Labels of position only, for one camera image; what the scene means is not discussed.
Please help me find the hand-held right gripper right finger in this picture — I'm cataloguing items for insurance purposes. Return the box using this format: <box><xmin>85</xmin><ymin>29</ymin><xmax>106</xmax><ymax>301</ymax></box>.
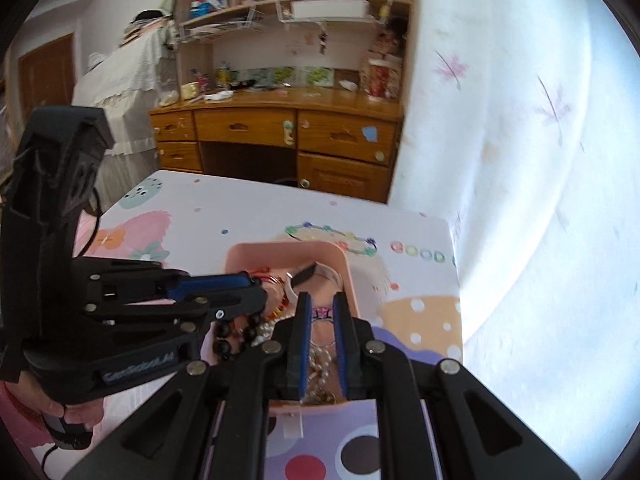
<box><xmin>332</xmin><ymin>291</ymin><xmax>581</xmax><ymax>480</ymax></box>

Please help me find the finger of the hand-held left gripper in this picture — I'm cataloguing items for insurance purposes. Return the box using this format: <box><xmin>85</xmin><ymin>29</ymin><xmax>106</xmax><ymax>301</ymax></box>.
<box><xmin>84</xmin><ymin>306</ymin><xmax>212</xmax><ymax>347</ymax></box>
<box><xmin>72</xmin><ymin>259</ymin><xmax>269</xmax><ymax>322</ymax></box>

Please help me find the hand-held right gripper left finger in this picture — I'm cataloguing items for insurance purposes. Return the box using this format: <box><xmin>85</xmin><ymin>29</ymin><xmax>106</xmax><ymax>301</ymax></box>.
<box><xmin>62</xmin><ymin>292</ymin><xmax>315</xmax><ymax>480</ymax></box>

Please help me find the white pearl necklace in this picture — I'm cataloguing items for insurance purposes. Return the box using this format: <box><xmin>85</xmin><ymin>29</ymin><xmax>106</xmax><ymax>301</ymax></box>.
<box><xmin>257</xmin><ymin>322</ymin><xmax>341</xmax><ymax>396</ymax></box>

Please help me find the pink plastic box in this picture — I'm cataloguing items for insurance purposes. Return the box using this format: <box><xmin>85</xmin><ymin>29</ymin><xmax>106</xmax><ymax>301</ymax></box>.
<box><xmin>220</xmin><ymin>241</ymin><xmax>362</xmax><ymax>417</ymax></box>

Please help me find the black bead bracelet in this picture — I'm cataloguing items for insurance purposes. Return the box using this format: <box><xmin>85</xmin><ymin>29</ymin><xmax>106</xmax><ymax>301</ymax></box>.
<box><xmin>212</xmin><ymin>312</ymin><xmax>262</xmax><ymax>362</ymax></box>

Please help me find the person's left hand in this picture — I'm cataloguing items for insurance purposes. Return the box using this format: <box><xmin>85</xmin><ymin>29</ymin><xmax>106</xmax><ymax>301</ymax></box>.
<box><xmin>30</xmin><ymin>384</ymin><xmax>105</xmax><ymax>428</ymax></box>

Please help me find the cartoon printed table mat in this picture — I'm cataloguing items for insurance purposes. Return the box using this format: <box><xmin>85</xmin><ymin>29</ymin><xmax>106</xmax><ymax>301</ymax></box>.
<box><xmin>75</xmin><ymin>170</ymin><xmax>464</xmax><ymax>480</ymax></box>

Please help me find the brown wooden door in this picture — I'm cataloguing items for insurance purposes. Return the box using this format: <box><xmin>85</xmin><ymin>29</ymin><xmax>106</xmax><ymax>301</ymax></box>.
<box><xmin>17</xmin><ymin>32</ymin><xmax>77</xmax><ymax>122</ymax></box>

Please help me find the white lace cloth cover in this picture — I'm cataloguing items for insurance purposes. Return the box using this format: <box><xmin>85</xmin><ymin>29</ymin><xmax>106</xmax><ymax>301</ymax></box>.
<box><xmin>72</xmin><ymin>34</ymin><xmax>177</xmax><ymax>177</ymax></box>

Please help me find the wooden desk with drawers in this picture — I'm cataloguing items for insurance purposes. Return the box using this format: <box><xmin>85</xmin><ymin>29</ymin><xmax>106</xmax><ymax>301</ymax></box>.
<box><xmin>149</xmin><ymin>87</ymin><xmax>405</xmax><ymax>205</ymax></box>

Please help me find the red patterned box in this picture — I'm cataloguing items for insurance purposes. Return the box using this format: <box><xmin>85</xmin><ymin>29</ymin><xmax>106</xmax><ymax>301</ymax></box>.
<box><xmin>360</xmin><ymin>56</ymin><xmax>404</xmax><ymax>102</ymax></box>

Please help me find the wooden bookshelf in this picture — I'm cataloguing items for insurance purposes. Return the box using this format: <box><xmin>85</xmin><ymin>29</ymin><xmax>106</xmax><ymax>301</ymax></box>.
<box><xmin>175</xmin><ymin>0</ymin><xmax>417</xmax><ymax>98</ymax></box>

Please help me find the white plastic tray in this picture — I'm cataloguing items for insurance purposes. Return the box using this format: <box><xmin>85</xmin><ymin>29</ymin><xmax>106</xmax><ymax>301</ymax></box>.
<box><xmin>289</xmin><ymin>0</ymin><xmax>372</xmax><ymax>23</ymax></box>

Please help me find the red bead bracelet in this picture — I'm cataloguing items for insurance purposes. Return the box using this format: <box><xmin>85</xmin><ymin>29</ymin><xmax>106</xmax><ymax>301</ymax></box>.
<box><xmin>247</xmin><ymin>269</ymin><xmax>296</xmax><ymax>322</ymax></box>

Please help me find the black cable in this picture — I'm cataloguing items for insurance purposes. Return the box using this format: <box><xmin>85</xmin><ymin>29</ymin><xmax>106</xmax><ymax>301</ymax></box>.
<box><xmin>86</xmin><ymin>187</ymin><xmax>104</xmax><ymax>253</ymax></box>

